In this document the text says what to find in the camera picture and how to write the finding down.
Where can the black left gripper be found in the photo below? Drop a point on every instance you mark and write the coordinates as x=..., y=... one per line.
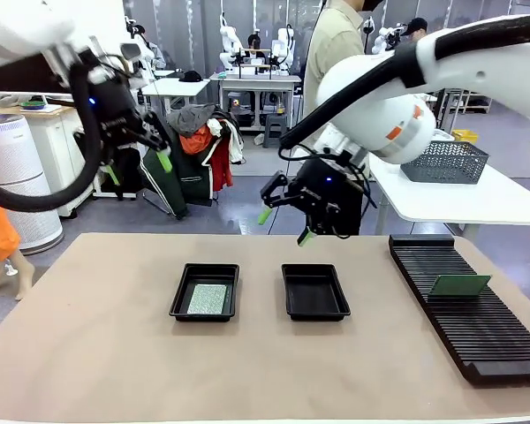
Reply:
x=112, y=110

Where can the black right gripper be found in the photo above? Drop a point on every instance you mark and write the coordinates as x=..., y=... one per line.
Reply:
x=322, y=194

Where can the black ESD tray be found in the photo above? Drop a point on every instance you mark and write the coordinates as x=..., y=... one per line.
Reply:
x=181, y=296
x=314, y=293

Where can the green circuit board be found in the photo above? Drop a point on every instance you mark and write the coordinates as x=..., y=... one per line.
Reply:
x=459, y=285
x=206, y=299

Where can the black backpack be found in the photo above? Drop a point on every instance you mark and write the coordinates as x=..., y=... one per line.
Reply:
x=130, y=176

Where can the dark green jacket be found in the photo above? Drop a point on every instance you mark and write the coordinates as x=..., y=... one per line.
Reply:
x=185, y=181

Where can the orange garment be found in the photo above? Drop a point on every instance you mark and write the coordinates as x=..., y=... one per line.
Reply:
x=195, y=142

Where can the grey hoodie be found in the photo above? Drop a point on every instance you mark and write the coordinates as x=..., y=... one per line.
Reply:
x=190, y=118

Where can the red garment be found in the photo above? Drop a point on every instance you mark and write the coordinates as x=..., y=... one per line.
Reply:
x=221, y=168

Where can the white cabinet with wood top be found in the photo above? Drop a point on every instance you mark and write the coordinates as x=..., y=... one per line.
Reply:
x=57, y=146

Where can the white office table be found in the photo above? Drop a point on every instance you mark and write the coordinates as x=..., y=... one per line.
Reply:
x=172, y=86

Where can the grey stool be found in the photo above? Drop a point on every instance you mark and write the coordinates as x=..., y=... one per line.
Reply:
x=275, y=128

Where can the white garment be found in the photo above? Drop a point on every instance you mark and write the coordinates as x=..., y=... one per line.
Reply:
x=235, y=141

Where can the black cap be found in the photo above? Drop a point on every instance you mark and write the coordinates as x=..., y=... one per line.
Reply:
x=190, y=76

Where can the person wearing headset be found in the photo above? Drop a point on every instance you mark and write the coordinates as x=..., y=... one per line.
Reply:
x=156, y=57

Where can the green bowl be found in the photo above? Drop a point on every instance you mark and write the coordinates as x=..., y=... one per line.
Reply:
x=32, y=105

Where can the white workbench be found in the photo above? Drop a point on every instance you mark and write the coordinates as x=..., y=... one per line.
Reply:
x=256, y=80

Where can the black computer monitor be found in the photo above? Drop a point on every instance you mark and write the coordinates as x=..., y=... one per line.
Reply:
x=13, y=77

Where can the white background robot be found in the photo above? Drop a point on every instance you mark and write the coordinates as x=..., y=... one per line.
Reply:
x=230, y=42
x=285, y=46
x=386, y=40

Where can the grey plastic basket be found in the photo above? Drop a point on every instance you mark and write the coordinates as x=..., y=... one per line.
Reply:
x=450, y=165

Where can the white side table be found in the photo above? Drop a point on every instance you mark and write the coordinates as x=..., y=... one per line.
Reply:
x=468, y=203

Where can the person in beige shirt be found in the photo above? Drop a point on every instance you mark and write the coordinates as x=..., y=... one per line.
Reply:
x=335, y=44

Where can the yellow bin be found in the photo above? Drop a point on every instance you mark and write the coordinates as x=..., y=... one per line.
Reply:
x=464, y=136

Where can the black slotted board rack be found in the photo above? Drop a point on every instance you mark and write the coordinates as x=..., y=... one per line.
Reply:
x=468, y=327

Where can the person in black cap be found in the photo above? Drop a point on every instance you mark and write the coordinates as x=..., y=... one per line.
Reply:
x=416, y=26

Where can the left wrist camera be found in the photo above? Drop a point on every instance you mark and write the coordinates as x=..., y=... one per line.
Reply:
x=130, y=50

